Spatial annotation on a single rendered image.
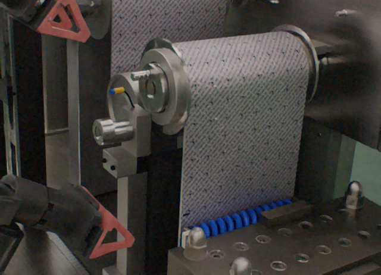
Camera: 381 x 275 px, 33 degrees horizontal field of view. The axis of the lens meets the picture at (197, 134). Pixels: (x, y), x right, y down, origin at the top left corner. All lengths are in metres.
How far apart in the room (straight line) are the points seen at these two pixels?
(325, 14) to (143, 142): 0.39
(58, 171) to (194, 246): 0.63
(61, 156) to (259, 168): 0.65
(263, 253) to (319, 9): 0.44
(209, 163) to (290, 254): 0.18
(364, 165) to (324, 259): 2.93
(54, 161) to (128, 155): 0.56
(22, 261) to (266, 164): 0.46
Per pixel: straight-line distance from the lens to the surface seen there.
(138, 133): 1.00
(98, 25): 1.17
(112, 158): 1.01
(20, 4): 0.84
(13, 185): 0.86
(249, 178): 1.07
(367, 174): 3.81
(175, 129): 0.97
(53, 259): 1.20
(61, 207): 0.88
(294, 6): 1.22
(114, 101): 1.14
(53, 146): 1.64
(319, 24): 1.17
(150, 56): 0.98
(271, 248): 1.01
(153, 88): 0.97
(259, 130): 1.04
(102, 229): 0.89
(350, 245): 1.05
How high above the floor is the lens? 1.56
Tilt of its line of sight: 22 degrees down
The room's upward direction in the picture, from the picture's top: 3 degrees clockwise
